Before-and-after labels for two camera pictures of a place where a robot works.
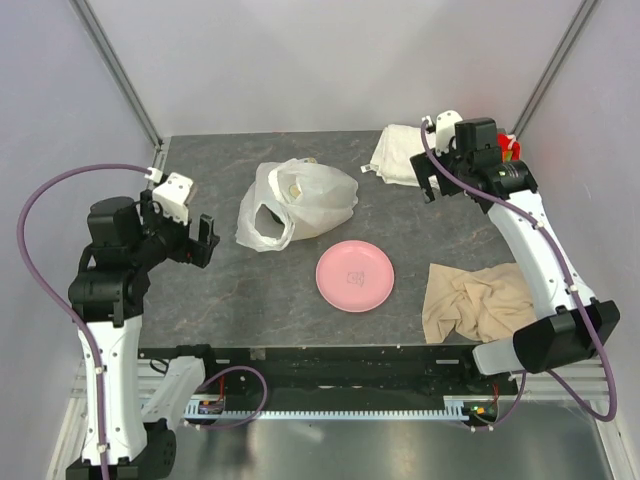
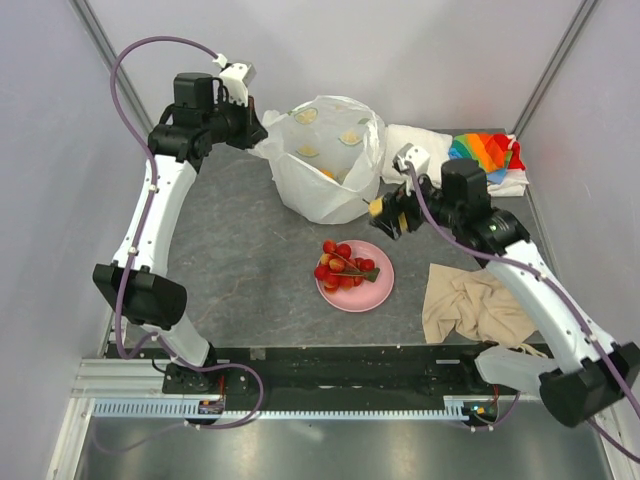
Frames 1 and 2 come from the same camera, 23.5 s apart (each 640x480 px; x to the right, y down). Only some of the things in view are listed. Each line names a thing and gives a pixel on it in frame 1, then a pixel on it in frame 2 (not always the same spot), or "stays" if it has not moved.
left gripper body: [162, 235] to [232, 123]
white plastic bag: [293, 199] to [324, 156]
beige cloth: [482, 305] stays
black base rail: [330, 378] stays
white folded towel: [392, 157] stays
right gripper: [423, 169] to [394, 203]
